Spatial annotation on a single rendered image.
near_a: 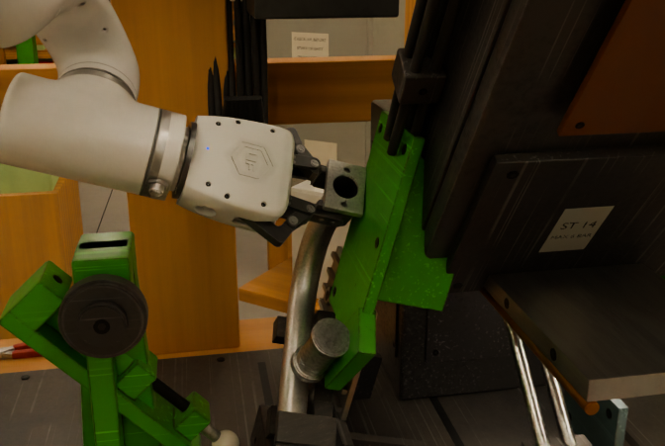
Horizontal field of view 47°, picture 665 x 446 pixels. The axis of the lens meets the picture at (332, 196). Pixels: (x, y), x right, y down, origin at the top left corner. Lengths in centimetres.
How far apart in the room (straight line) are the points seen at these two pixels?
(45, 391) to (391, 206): 55
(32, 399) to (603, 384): 69
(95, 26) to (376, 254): 33
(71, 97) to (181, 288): 44
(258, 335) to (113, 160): 53
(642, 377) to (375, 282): 24
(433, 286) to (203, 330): 47
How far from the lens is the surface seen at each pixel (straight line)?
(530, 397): 74
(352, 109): 113
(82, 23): 75
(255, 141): 75
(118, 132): 70
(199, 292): 109
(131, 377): 76
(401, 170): 68
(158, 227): 106
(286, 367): 81
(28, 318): 74
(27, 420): 100
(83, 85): 74
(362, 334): 70
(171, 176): 71
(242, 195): 71
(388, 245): 69
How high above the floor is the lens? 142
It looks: 18 degrees down
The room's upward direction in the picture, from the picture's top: straight up
